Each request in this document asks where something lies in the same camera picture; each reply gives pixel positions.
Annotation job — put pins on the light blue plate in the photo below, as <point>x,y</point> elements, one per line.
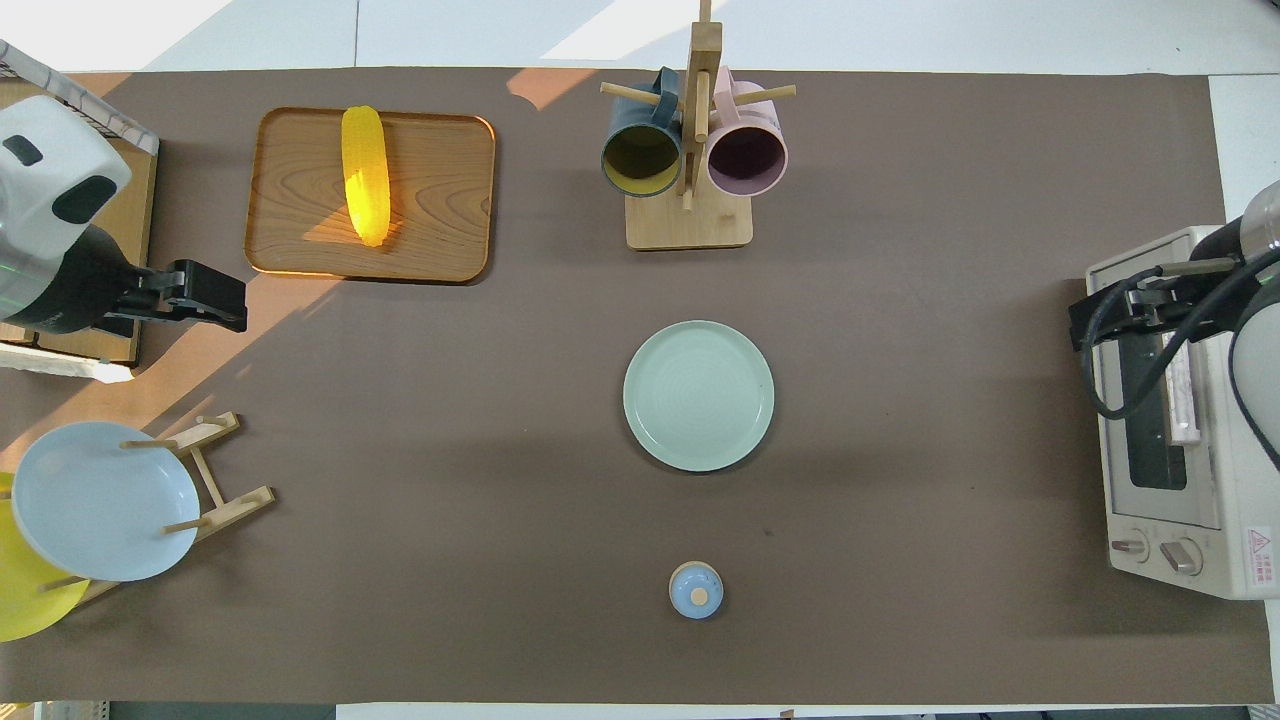
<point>100,500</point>

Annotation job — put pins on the wooden plate rack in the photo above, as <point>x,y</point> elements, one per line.
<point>225,505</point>

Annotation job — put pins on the white toaster oven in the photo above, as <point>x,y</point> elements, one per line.
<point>1140,500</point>

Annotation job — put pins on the brown table mat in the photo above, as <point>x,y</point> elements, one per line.
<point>450,500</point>

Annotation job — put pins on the yellow plate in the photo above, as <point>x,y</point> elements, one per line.
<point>25,600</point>

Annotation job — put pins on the wooden serving tray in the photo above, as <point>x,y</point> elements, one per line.
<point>440,200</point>

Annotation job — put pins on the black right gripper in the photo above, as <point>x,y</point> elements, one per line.
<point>1150,300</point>

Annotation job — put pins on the wooden mug tree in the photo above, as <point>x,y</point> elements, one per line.
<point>690,225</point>

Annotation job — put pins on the yellow corn cob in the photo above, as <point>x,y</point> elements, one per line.
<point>366,175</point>

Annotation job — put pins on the pink mug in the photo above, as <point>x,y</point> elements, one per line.
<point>747,160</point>

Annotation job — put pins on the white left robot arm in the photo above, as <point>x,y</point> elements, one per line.
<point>55,180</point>

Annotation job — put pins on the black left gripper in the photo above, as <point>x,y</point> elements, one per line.
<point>160,295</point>

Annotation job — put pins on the small blue bell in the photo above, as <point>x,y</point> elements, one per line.
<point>695,592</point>

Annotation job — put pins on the wooden step shelf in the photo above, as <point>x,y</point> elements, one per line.
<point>135,225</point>

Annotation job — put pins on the pale green plate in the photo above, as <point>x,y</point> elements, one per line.
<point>698,395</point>

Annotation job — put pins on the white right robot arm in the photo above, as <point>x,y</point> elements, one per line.
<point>1265,215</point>

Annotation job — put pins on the dark blue mug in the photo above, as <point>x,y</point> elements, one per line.
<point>640,160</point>

